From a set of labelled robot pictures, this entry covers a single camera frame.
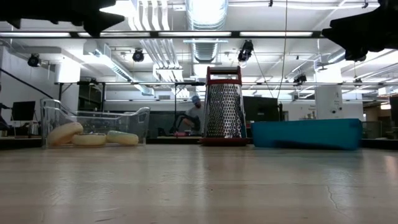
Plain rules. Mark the person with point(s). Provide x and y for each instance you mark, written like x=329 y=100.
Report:
x=196 y=113

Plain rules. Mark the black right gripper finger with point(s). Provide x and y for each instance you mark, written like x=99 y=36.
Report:
x=351 y=31

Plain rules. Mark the silver ventilation duct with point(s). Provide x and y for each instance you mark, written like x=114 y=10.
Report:
x=206 y=15

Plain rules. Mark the clear plastic bin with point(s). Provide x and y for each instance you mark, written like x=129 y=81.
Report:
x=56 y=115

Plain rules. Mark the white column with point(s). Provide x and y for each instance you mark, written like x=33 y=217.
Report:
x=328 y=102

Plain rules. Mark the black background robot arm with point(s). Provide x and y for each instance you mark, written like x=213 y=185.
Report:
x=180 y=119

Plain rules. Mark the mint frosted donut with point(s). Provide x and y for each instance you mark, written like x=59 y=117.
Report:
x=124 y=139

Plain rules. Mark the red steel box grater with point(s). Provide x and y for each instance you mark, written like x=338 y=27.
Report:
x=225 y=109

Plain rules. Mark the teal plastic bin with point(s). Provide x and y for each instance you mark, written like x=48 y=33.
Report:
x=304 y=133

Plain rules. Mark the black background rig frame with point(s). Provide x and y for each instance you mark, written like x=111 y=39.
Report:
x=189 y=83

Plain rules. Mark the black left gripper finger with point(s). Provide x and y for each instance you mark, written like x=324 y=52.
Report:
x=102 y=23
x=93 y=4

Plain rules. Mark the large black screen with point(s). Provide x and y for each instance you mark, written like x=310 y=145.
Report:
x=261 y=109

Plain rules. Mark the black frame light bar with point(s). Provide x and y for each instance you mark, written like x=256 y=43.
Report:
x=235 y=34

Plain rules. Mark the pink frosted donut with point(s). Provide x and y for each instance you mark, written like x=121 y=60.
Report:
x=62 y=133

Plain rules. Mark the black monitor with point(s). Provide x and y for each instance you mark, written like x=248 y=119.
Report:
x=25 y=110

